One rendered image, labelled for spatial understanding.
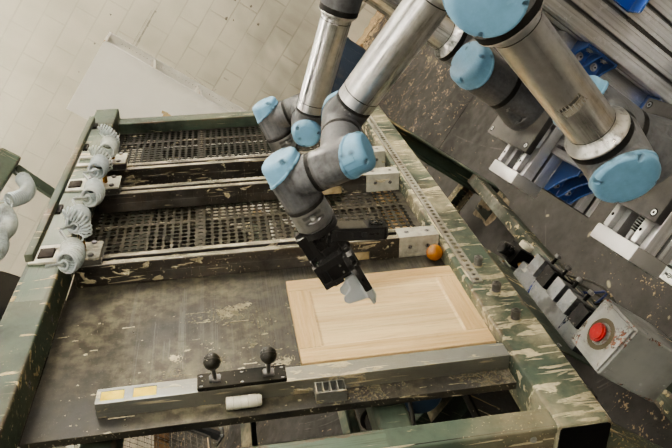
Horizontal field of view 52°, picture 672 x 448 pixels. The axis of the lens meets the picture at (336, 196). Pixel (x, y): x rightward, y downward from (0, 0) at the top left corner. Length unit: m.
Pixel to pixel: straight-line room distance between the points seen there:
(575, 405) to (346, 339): 0.56
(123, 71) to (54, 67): 1.56
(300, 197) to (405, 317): 0.72
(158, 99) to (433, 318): 3.90
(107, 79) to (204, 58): 1.60
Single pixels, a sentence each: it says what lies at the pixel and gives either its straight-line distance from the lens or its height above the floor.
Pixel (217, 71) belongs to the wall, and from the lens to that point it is 6.84.
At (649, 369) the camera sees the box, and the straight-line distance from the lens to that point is 1.57.
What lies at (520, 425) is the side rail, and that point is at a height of 0.97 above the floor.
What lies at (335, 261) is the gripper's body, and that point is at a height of 1.48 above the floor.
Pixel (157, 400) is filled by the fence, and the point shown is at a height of 1.57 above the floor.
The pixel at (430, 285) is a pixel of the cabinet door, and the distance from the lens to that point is 2.00.
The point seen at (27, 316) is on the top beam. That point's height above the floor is 1.87.
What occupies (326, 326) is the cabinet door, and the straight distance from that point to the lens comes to 1.83.
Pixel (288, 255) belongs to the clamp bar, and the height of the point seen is 1.29.
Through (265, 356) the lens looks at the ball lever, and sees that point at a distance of 1.52.
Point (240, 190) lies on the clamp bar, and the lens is 2.51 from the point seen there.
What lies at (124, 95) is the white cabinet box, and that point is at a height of 1.74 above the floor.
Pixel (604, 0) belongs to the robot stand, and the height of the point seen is 1.24.
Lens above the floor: 2.01
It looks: 21 degrees down
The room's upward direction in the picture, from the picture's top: 61 degrees counter-clockwise
